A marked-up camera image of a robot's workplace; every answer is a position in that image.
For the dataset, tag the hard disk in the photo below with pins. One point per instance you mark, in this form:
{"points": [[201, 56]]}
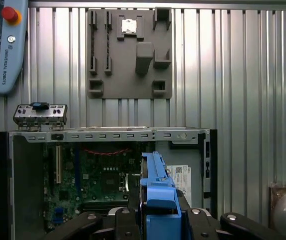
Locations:
{"points": [[157, 195]]}

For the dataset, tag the silver CPU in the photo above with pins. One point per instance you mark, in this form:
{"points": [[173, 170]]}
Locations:
{"points": [[128, 25]]}

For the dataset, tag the black blue bracket clip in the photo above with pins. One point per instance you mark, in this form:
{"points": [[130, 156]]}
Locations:
{"points": [[40, 106]]}

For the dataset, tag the pale blue teach pendant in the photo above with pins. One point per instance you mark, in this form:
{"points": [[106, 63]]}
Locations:
{"points": [[10, 62]]}

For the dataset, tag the grey parts rack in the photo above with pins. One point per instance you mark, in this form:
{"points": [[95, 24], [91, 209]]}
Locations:
{"points": [[122, 75]]}

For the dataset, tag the metal socket cover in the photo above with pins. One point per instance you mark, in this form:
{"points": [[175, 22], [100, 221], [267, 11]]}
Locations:
{"points": [[125, 186]]}

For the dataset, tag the green motherboard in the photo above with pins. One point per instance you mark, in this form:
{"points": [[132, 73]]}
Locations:
{"points": [[95, 162]]}

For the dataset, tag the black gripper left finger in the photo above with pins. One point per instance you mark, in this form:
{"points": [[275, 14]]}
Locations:
{"points": [[125, 225]]}

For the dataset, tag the CPU socket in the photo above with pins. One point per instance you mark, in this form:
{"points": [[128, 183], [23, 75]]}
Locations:
{"points": [[111, 183]]}

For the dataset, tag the cream expansion slot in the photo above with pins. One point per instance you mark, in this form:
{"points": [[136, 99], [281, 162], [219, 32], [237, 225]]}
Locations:
{"points": [[58, 165]]}

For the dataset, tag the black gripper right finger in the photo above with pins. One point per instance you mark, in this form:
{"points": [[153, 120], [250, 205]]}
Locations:
{"points": [[200, 225]]}

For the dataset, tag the metal slot bracket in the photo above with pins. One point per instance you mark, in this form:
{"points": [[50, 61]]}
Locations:
{"points": [[40, 118]]}

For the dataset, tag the grey power supply unit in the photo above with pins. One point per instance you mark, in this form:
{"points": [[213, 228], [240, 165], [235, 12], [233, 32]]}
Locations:
{"points": [[195, 180]]}

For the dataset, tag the black PC case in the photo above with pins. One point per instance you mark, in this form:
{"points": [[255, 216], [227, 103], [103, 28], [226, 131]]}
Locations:
{"points": [[1, 187]]}

